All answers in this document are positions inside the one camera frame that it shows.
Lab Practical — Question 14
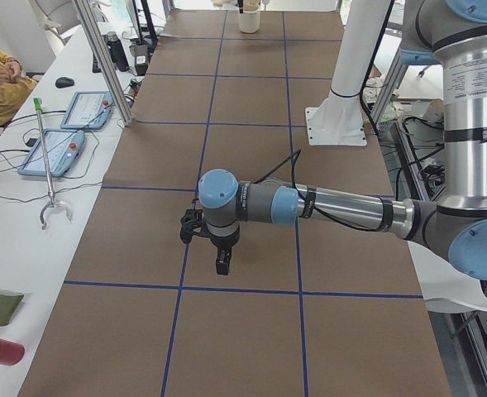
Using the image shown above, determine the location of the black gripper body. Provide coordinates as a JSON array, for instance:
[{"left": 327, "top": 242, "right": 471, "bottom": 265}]
[{"left": 207, "top": 222, "right": 240, "bottom": 249}]

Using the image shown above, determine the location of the white ceramic mug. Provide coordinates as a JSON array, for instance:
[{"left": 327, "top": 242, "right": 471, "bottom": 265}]
[{"left": 237, "top": 8, "right": 260, "bottom": 34}]

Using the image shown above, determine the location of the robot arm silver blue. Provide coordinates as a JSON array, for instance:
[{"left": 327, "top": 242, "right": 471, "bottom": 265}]
[{"left": 196, "top": 1, "right": 487, "bottom": 280}]

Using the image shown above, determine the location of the near blue teach pendant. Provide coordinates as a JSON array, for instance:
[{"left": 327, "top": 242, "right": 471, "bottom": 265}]
[{"left": 17, "top": 129, "right": 85, "bottom": 178}]

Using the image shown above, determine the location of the blue teach pendant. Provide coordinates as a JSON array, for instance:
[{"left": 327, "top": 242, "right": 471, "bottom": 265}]
[
  {"left": 17, "top": 129, "right": 85, "bottom": 178},
  {"left": 60, "top": 91, "right": 114, "bottom": 130}
]

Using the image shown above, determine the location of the far blue teach pendant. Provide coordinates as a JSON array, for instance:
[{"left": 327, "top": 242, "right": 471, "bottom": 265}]
[{"left": 60, "top": 91, "right": 114, "bottom": 130}]

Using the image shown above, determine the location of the black water bottle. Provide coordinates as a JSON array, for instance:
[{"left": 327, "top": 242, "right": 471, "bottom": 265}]
[{"left": 107, "top": 31, "right": 129, "bottom": 72}]

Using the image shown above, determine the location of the white chair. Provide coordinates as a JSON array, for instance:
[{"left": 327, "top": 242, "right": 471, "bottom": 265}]
[{"left": 423, "top": 285, "right": 487, "bottom": 313}]

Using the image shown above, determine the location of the black computer mouse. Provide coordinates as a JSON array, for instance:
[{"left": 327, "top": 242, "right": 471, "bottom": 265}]
[{"left": 55, "top": 77, "right": 74, "bottom": 88}]

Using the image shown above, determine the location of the metal reacher grabber tool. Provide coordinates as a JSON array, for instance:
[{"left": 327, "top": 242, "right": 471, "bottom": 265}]
[{"left": 32, "top": 98, "right": 73, "bottom": 230}]

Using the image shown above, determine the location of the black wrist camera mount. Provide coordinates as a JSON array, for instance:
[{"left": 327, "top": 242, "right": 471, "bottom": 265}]
[{"left": 179, "top": 198, "right": 209, "bottom": 244}]

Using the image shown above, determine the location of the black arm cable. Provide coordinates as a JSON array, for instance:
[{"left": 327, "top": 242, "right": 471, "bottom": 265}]
[{"left": 254, "top": 149, "right": 383, "bottom": 232}]

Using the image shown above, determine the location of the white central pedestal column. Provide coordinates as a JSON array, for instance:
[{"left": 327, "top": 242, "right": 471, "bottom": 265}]
[{"left": 305, "top": 0, "right": 394, "bottom": 146}]

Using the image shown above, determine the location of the aluminium frame post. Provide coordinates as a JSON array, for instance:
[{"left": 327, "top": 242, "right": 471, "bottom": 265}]
[{"left": 72, "top": 0, "right": 133, "bottom": 127}]

